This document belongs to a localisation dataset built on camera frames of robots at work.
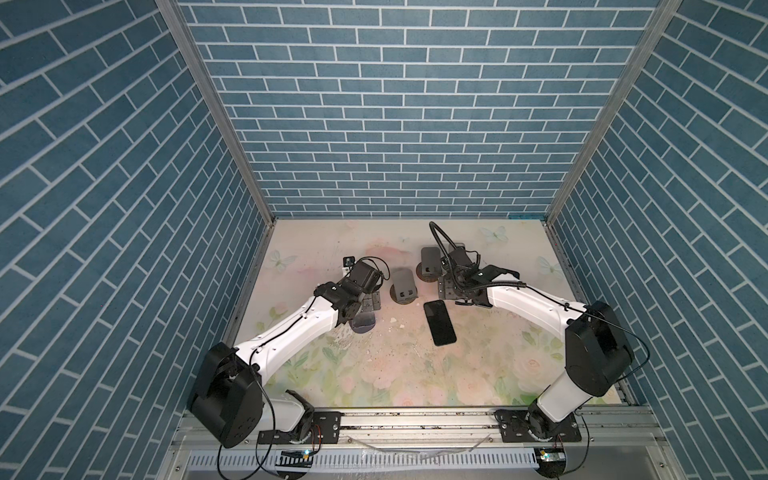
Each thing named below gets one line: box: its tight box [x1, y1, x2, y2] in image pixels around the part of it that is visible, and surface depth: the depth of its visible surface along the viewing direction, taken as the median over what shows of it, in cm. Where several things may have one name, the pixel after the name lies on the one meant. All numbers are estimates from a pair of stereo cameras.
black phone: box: [423, 300, 457, 346], surface depth 93 cm
